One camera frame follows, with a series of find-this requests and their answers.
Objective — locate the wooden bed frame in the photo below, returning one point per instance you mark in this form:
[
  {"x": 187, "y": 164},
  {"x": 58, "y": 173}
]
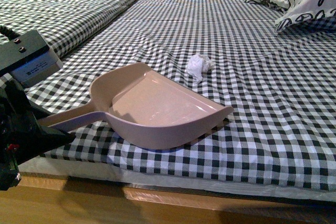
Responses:
[{"x": 39, "y": 199}]

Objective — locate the black white checkered bedsheet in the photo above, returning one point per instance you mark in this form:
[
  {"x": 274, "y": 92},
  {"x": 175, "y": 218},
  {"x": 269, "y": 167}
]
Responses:
[{"x": 281, "y": 86}]

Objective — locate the grey camera box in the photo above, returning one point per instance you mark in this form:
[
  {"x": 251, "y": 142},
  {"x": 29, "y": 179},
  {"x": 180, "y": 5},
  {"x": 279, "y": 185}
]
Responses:
[{"x": 28, "y": 58}]

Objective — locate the folded checkered quilt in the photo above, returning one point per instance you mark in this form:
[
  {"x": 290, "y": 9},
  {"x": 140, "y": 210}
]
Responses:
[{"x": 65, "y": 24}]

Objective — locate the beige plastic dustpan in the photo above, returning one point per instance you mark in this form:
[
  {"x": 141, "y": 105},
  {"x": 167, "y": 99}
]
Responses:
[{"x": 144, "y": 108}]

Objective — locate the crumpled white tissue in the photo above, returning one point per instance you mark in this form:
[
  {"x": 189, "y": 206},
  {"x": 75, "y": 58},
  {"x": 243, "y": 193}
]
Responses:
[{"x": 197, "y": 65}]

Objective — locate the white mattress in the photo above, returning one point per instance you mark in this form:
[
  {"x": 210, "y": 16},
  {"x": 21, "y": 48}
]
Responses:
[{"x": 107, "y": 172}]

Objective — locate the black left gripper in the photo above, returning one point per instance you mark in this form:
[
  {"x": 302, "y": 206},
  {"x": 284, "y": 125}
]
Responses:
[{"x": 21, "y": 137}]

